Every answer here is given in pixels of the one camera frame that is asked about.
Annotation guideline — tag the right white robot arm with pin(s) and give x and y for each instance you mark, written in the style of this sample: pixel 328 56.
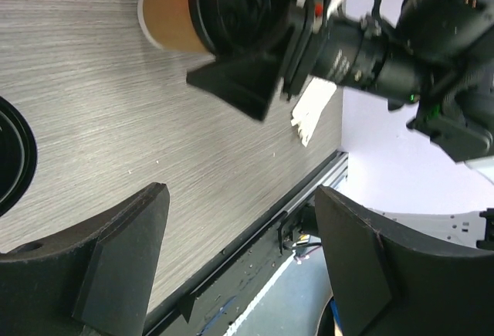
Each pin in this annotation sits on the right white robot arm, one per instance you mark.
pixel 438 56

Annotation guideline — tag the brown paper coffee cup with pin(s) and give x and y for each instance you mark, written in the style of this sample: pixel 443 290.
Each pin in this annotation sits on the brown paper coffee cup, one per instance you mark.
pixel 167 24

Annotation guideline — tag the white wrapped straws pile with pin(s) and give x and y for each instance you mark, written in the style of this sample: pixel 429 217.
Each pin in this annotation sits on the white wrapped straws pile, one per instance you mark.
pixel 307 112

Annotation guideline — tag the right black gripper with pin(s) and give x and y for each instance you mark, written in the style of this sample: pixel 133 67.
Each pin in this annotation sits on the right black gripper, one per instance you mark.
pixel 323 44

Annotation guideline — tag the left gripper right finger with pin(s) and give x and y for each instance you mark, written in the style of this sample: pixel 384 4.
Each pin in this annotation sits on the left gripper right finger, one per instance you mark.
pixel 388 279

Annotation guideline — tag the black plastic cup lid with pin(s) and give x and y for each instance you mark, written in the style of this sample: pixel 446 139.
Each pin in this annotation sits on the black plastic cup lid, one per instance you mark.
pixel 227 26

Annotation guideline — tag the stack of black lids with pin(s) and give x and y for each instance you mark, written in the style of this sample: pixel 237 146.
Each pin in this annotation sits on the stack of black lids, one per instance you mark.
pixel 18 156

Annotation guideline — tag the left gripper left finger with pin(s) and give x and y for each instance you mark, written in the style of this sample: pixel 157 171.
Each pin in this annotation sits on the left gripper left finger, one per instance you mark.
pixel 93 278

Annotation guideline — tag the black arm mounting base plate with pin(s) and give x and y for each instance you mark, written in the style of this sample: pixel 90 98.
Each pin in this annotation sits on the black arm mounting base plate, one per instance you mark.
pixel 220 300

